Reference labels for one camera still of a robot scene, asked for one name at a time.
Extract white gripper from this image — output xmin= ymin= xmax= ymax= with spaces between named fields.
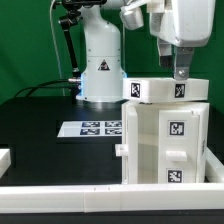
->
xmin=149 ymin=0 xmax=216 ymax=80

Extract white cabinet top block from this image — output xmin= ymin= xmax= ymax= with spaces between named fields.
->
xmin=123 ymin=78 xmax=209 ymax=103

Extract white cabinet door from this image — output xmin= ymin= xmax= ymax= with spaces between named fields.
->
xmin=115 ymin=104 xmax=138 ymax=184
xmin=158 ymin=110 xmax=201 ymax=184

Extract white cabinet body box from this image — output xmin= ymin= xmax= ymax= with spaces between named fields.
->
xmin=125 ymin=102 xmax=209 ymax=184

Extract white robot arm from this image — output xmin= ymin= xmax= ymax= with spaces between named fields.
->
xmin=78 ymin=0 xmax=216 ymax=103

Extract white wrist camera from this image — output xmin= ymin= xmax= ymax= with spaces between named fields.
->
xmin=120 ymin=0 xmax=148 ymax=30

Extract white marker base plate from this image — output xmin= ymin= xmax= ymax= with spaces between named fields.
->
xmin=58 ymin=120 xmax=122 ymax=138

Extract white right fence rail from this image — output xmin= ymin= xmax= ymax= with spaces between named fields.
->
xmin=205 ymin=148 xmax=224 ymax=184

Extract white fence rail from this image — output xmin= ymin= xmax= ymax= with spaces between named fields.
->
xmin=205 ymin=148 xmax=224 ymax=184
xmin=0 ymin=183 xmax=224 ymax=214
xmin=0 ymin=149 xmax=11 ymax=178

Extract white front fence rail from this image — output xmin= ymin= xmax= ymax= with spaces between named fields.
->
xmin=0 ymin=183 xmax=224 ymax=214

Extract black cables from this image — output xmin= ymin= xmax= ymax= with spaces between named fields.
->
xmin=13 ymin=77 xmax=82 ymax=98

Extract white left fence rail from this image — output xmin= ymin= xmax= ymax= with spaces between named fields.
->
xmin=0 ymin=149 xmax=11 ymax=178

